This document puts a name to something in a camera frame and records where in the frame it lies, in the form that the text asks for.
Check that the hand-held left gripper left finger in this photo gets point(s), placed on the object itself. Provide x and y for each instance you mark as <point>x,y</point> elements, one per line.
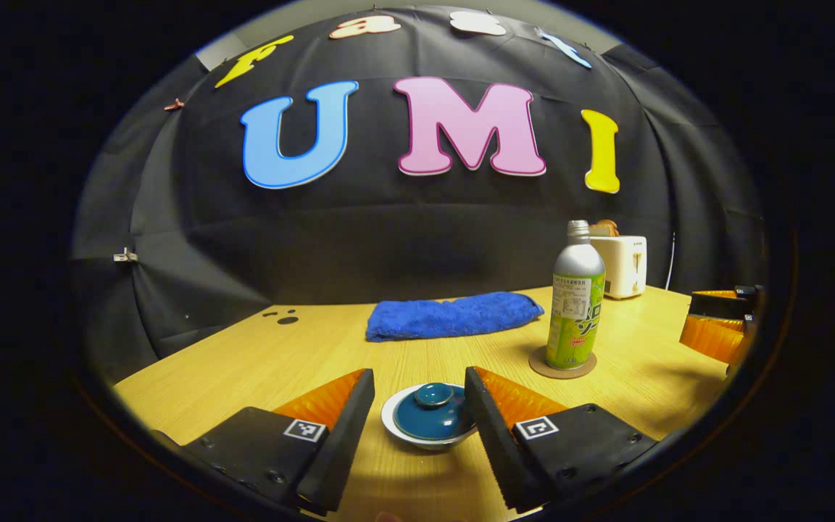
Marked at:
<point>349,435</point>

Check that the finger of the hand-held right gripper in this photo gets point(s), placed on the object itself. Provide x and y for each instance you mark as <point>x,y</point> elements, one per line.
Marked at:
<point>711,337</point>
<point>715,304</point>

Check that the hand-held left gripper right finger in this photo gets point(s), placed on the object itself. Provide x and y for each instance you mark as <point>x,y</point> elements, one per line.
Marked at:
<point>493,442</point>

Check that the brown round coaster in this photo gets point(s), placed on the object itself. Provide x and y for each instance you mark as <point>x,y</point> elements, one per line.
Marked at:
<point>541,367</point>

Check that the silver green water bottle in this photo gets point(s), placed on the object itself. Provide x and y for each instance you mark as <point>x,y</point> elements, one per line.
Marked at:
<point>575,290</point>

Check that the white toaster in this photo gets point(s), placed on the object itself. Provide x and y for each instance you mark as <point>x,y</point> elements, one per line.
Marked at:
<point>626,264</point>

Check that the blue towel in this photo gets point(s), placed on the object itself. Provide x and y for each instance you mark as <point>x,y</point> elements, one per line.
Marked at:
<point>454,317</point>

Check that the bread slice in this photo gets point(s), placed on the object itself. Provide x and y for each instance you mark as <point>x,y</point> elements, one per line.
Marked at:
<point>606,228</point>

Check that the black backdrop cloth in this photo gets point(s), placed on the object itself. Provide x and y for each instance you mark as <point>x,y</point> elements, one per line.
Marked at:
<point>388,239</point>

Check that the silver metal clip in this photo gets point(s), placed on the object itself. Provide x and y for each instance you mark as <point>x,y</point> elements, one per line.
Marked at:
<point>125,255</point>

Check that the red metal clip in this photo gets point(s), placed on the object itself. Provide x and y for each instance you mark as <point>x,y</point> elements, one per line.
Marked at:
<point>174,105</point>

